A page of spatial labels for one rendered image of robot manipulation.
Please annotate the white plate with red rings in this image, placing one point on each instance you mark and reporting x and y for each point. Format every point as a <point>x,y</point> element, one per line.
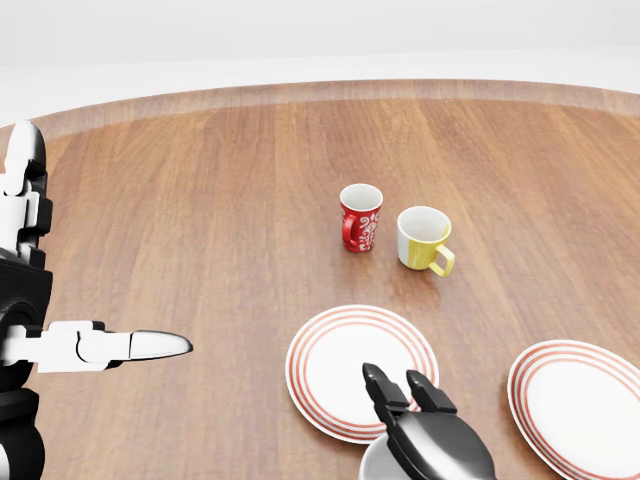
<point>585,405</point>
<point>340,365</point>

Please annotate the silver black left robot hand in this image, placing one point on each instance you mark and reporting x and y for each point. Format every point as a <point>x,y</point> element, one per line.
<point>25,300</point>

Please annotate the red mug with white pattern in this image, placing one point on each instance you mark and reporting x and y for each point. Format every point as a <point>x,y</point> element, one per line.
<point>367,227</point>

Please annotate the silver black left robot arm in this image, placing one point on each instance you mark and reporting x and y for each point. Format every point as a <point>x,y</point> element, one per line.
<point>20,435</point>

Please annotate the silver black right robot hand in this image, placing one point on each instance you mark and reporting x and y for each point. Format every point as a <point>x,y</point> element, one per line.
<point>440,445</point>

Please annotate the white and yellow mug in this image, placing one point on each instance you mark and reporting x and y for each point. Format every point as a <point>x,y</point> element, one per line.
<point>420,250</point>

